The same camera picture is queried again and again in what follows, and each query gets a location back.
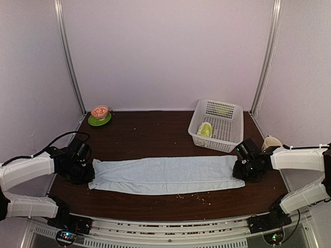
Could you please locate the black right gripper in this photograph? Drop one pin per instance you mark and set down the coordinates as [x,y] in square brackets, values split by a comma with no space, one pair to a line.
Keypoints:
[237,174]

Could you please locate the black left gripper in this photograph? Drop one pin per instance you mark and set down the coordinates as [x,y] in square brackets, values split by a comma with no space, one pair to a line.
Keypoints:
[88,178]

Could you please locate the white plastic basket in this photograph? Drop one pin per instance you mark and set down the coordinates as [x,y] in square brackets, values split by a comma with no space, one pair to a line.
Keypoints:
[226,120]

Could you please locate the green patterned towel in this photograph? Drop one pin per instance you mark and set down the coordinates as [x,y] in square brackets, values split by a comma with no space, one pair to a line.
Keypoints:
[205,129]

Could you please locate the light blue towel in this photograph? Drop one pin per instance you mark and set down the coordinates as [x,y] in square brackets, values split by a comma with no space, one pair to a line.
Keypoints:
[166,175]

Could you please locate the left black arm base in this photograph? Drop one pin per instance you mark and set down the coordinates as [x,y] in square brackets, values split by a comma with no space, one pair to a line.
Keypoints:
[69,222]

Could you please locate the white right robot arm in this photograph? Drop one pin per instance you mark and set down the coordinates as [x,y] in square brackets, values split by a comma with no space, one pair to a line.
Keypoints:
[313,158]

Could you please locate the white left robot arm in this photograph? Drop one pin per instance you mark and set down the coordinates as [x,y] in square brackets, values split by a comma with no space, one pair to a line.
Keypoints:
[22,169]

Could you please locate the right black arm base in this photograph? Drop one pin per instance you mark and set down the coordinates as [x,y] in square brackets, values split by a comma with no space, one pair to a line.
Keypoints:
[276,218]

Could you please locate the beige patterned mug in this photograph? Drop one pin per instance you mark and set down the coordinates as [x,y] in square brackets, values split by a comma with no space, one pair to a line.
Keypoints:
[271,141]

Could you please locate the green plate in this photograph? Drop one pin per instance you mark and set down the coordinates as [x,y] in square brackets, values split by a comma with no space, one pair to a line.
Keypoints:
[92,121]

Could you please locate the red patterned bowl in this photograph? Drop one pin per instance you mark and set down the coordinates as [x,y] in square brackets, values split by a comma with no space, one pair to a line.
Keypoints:
[100,112]

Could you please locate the aluminium front rail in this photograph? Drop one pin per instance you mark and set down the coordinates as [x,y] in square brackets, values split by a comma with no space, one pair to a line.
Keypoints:
[243,231]

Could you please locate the right aluminium frame post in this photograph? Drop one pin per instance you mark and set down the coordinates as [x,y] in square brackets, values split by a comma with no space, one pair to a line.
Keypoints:
[270,47]

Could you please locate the aluminium frame post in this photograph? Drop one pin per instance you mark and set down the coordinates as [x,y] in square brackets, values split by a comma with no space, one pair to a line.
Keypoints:
[270,47]
[58,4]

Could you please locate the left aluminium frame post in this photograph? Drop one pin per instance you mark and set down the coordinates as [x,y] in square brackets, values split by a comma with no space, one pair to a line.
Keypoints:
[58,4]

